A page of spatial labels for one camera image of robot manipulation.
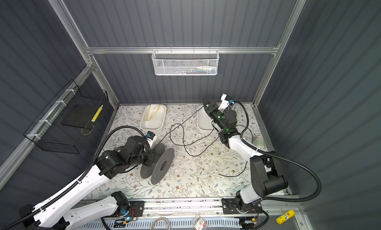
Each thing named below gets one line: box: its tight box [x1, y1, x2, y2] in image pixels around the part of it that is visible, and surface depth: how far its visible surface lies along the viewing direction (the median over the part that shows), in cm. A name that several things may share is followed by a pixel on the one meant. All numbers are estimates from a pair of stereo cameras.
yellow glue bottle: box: [275, 209, 297, 225], surface depth 71 cm
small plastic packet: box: [191, 214, 208, 230], surface depth 69 cm
